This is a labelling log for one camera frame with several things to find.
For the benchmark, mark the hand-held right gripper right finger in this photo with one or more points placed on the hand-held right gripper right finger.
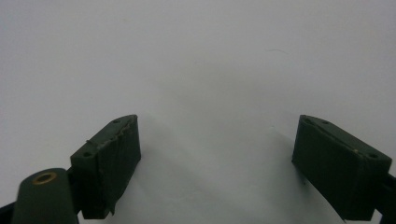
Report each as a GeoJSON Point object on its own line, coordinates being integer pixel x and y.
{"type": "Point", "coordinates": [339, 174]}

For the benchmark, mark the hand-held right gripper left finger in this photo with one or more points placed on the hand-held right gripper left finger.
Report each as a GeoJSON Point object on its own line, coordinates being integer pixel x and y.
{"type": "Point", "coordinates": [109, 165]}

